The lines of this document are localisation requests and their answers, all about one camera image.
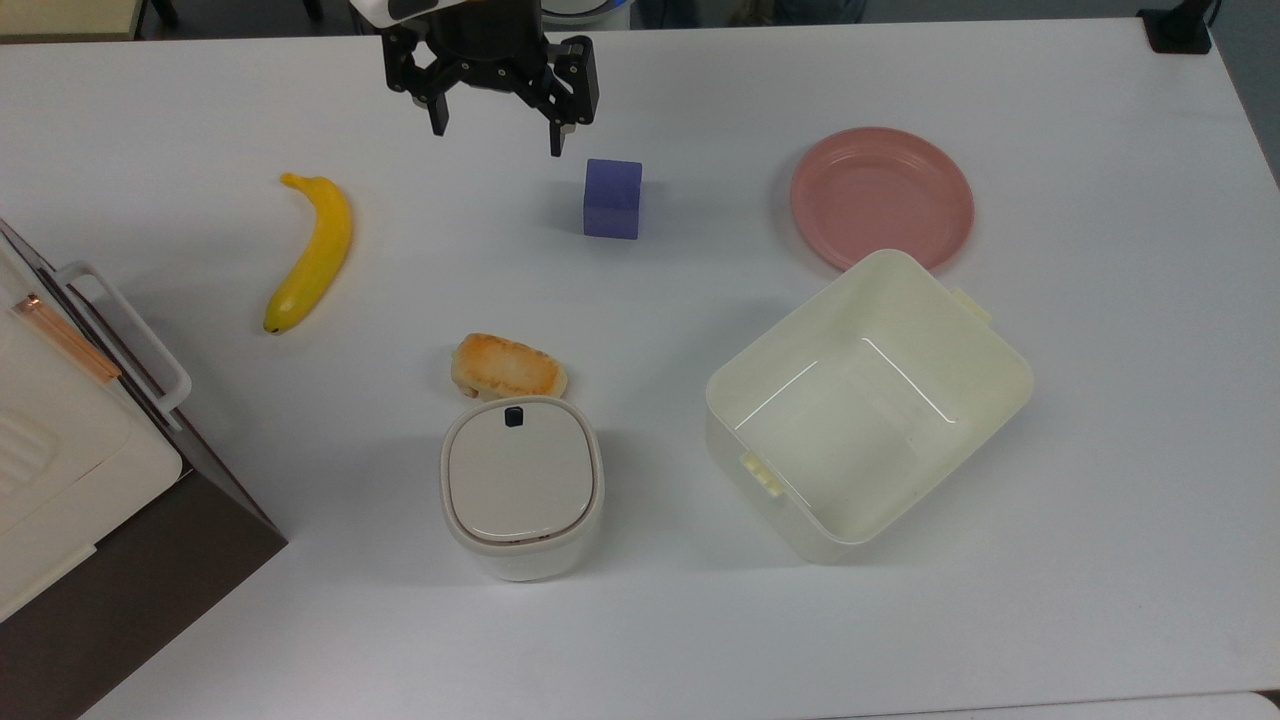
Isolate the pink plastic plate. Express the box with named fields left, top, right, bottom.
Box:
left=790, top=126, right=976, bottom=274

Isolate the white toy oven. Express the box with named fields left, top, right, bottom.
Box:
left=0, top=240, right=185, bottom=623

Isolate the white trash can lid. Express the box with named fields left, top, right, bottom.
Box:
left=446, top=401, right=596, bottom=542

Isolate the cream plastic storage bin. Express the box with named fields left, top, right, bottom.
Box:
left=704, top=248, right=1035, bottom=565

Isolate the beige wooden board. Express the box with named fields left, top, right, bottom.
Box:
left=0, top=0, right=147, bottom=43

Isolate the white oven door handle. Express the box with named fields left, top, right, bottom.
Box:
left=54, top=261, right=193, bottom=415

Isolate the white mini trash can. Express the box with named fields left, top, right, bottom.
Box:
left=439, top=394, right=606, bottom=584

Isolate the toasted bread piece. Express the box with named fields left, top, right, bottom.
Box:
left=450, top=333, right=569, bottom=401

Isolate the purple foam cube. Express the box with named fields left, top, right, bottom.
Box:
left=583, top=158, right=644, bottom=241

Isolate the yellow banana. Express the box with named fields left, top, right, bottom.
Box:
left=263, top=172, right=355, bottom=336

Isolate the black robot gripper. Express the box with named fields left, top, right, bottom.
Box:
left=381, top=0, right=601, bottom=159

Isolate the black clamp mount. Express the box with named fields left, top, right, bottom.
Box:
left=1137, top=0, right=1223, bottom=56

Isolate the white appliance with handle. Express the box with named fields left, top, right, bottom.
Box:
left=0, top=218, right=289, bottom=720

